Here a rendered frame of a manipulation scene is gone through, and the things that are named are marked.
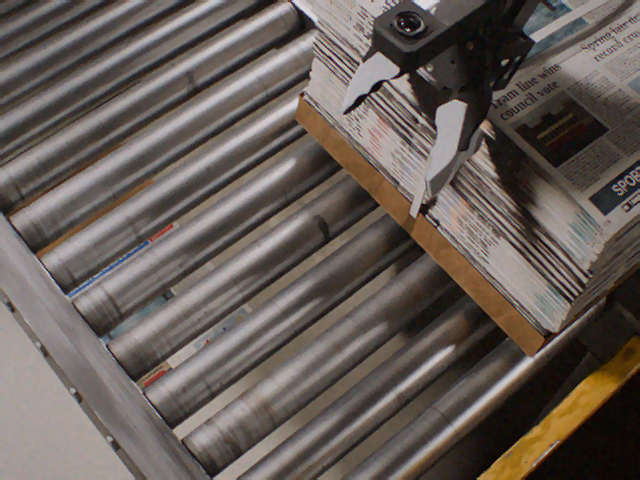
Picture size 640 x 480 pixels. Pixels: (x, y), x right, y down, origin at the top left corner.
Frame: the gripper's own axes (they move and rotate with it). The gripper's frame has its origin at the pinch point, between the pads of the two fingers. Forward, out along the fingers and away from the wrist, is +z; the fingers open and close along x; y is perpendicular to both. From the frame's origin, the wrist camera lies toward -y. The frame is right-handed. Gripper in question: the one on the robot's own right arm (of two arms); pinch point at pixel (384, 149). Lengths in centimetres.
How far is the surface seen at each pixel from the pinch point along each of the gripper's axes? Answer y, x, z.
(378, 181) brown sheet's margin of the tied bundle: 12.7, 4.5, 10.6
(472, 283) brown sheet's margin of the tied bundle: 13.0, -10.1, 11.6
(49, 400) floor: 24, 43, 103
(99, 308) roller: -10.5, 13.3, 30.7
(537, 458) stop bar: 8.1, -27.1, 17.3
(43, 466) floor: 17, 33, 107
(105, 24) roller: 9, 46, 19
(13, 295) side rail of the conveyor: -16.1, 20.2, 33.8
